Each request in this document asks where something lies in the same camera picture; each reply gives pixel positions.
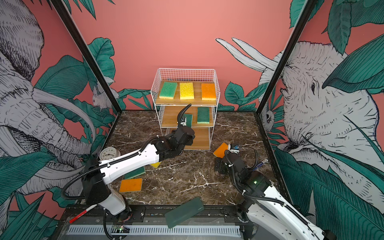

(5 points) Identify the dark green sponge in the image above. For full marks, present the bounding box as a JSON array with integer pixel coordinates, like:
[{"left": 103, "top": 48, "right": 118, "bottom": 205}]
[
  {"left": 124, "top": 167, "right": 146, "bottom": 180},
  {"left": 197, "top": 107, "right": 210, "bottom": 124},
  {"left": 184, "top": 114, "right": 193, "bottom": 128}
]

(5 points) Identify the bright green sponge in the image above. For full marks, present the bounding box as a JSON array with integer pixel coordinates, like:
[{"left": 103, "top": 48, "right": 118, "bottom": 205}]
[{"left": 159, "top": 82, "right": 178, "bottom": 100}]

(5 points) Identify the yellow sponge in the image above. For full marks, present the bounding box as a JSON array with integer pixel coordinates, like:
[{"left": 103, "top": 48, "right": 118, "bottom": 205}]
[
  {"left": 151, "top": 162, "right": 161, "bottom": 169},
  {"left": 180, "top": 82, "right": 195, "bottom": 100}
]

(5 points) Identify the orange sponge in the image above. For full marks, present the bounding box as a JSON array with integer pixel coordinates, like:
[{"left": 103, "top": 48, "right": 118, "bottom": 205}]
[
  {"left": 119, "top": 178, "right": 143, "bottom": 193},
  {"left": 201, "top": 83, "right": 217, "bottom": 101},
  {"left": 213, "top": 143, "right": 229, "bottom": 158}
]

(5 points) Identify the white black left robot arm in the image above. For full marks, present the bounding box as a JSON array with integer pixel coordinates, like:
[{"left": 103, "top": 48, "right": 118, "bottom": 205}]
[{"left": 61, "top": 114, "right": 195, "bottom": 222}]

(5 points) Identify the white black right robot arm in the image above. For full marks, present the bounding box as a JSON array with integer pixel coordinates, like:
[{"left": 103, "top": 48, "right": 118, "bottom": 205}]
[{"left": 214, "top": 145, "right": 337, "bottom": 240}]

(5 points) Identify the blue marker pen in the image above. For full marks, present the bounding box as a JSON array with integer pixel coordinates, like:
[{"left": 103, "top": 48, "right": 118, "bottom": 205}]
[{"left": 254, "top": 159, "right": 269, "bottom": 170}]

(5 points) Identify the white alarm clock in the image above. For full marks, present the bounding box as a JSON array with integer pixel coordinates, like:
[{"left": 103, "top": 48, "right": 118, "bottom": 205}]
[{"left": 99, "top": 147, "right": 121, "bottom": 161}]

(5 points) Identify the large dark green foam block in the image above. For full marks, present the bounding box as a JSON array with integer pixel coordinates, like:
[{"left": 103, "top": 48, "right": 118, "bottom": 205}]
[{"left": 165, "top": 197, "right": 205, "bottom": 229}]

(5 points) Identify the red white marker pen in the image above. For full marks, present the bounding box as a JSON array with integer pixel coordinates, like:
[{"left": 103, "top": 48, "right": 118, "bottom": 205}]
[{"left": 69, "top": 205, "right": 97, "bottom": 224}]

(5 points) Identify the white wire three-tier shelf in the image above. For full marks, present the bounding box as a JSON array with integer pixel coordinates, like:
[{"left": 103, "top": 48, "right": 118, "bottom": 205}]
[{"left": 151, "top": 68, "right": 221, "bottom": 150}]

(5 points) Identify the white ribbed front rail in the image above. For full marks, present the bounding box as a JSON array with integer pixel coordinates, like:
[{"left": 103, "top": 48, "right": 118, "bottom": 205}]
[{"left": 66, "top": 225, "right": 242, "bottom": 237}]

